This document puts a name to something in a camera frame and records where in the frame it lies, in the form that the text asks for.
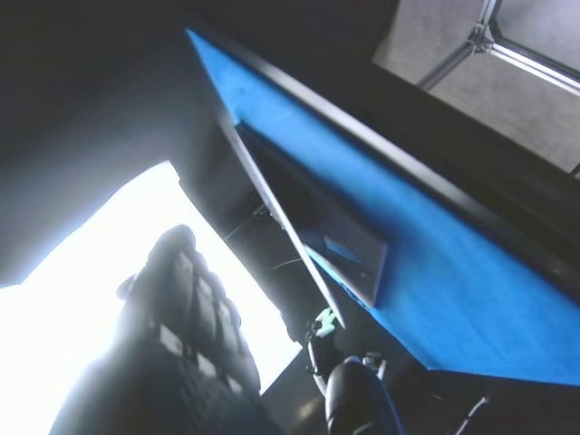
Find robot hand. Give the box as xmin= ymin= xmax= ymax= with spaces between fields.
xmin=49 ymin=224 xmax=404 ymax=435

